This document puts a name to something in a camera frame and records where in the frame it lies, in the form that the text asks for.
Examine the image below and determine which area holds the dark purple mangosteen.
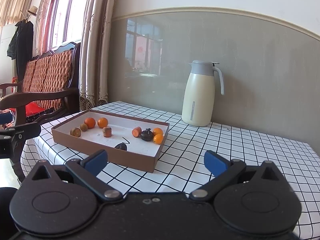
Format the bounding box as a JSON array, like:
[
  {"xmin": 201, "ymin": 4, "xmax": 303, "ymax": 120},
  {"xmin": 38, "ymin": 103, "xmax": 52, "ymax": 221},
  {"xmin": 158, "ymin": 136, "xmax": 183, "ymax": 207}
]
[{"xmin": 139, "ymin": 128, "xmax": 154, "ymax": 141}]

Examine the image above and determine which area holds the cream and grey thermos jug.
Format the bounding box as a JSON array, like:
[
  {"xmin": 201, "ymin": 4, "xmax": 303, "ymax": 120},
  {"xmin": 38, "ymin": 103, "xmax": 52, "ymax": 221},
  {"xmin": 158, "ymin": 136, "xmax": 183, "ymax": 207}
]
[{"xmin": 182, "ymin": 60, "xmax": 225, "ymax": 127}]

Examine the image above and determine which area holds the checkered white tablecloth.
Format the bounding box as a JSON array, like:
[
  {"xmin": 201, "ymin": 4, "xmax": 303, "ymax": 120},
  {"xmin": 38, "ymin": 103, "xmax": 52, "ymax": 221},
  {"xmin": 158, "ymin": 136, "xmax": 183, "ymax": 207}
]
[{"xmin": 20, "ymin": 100, "xmax": 320, "ymax": 239}]

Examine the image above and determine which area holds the orange woven seat cushion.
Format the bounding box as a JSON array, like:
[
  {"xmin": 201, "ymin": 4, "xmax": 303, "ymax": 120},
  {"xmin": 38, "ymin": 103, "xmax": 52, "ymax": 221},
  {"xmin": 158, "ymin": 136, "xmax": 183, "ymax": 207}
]
[{"xmin": 22, "ymin": 49, "xmax": 79, "ymax": 111}]

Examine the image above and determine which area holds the brown white shallow box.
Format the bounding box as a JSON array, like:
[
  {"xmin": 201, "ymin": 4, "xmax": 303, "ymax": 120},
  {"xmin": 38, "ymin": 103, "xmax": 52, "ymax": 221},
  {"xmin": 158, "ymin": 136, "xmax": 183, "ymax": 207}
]
[{"xmin": 52, "ymin": 110, "xmax": 170, "ymax": 173}]

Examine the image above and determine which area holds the brown longan fruit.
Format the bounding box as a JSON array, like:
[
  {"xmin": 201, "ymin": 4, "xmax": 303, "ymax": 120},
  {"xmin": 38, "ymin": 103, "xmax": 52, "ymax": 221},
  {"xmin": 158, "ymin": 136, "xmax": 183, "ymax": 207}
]
[{"xmin": 80, "ymin": 124, "xmax": 88, "ymax": 132}]

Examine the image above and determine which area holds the dark wooden sofa frame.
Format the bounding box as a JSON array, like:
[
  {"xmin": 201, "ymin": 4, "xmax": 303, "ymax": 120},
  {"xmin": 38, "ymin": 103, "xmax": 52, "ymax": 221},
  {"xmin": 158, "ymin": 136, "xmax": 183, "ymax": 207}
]
[{"xmin": 1, "ymin": 42, "xmax": 81, "ymax": 128}]

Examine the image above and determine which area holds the small orange kumquat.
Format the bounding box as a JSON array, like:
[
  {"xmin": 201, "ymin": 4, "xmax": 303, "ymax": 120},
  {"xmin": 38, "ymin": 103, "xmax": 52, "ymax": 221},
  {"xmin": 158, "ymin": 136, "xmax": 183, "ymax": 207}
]
[{"xmin": 152, "ymin": 127, "xmax": 163, "ymax": 135}]

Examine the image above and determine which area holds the beige lace curtain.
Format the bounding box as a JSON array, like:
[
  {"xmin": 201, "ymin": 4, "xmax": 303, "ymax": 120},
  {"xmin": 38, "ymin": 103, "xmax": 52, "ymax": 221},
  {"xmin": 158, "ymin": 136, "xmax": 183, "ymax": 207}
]
[{"xmin": 79, "ymin": 0, "xmax": 115, "ymax": 111}]

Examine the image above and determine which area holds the black hanging coat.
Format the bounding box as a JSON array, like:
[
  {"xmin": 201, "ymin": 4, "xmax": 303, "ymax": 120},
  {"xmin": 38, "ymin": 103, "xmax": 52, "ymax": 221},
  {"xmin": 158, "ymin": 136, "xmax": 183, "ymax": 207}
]
[{"xmin": 7, "ymin": 20, "xmax": 34, "ymax": 82}]

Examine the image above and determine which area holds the straw hat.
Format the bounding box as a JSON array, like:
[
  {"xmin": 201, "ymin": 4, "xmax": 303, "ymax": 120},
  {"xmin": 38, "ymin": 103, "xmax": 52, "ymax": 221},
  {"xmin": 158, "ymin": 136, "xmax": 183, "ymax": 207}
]
[{"xmin": 27, "ymin": 5, "xmax": 38, "ymax": 16}]

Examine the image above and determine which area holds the window frame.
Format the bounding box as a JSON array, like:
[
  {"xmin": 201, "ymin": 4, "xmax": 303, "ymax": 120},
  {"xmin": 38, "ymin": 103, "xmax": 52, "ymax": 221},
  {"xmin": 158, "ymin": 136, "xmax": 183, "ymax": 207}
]
[{"xmin": 47, "ymin": 0, "xmax": 87, "ymax": 49}]

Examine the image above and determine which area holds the orange tangerine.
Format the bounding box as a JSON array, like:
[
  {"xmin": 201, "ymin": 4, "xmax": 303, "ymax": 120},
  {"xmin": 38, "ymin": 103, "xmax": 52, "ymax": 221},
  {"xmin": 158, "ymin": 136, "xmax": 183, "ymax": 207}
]
[
  {"xmin": 97, "ymin": 118, "xmax": 108, "ymax": 128},
  {"xmin": 84, "ymin": 117, "xmax": 96, "ymax": 129}
]

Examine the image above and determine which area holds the red cloth on sofa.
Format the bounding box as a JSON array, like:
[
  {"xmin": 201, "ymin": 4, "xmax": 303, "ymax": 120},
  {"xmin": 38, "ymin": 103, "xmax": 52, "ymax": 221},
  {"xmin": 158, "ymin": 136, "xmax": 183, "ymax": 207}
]
[{"xmin": 23, "ymin": 102, "xmax": 46, "ymax": 117}]

